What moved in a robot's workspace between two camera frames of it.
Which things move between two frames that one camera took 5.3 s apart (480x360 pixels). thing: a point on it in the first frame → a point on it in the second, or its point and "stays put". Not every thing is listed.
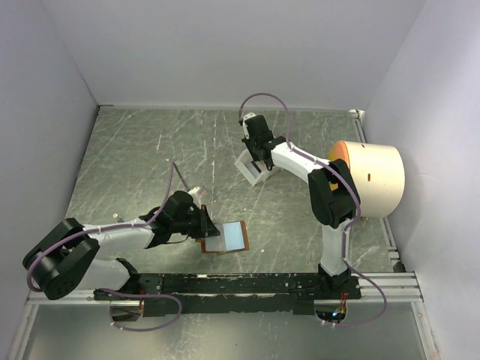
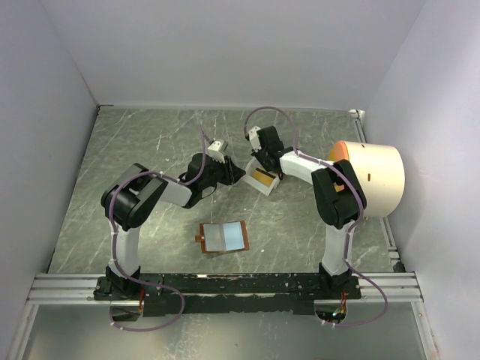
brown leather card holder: x=232 y=238 stays put
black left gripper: x=206 y=226 → x=233 y=173
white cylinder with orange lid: x=379 y=171 stays put
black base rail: x=233 y=295 stays put
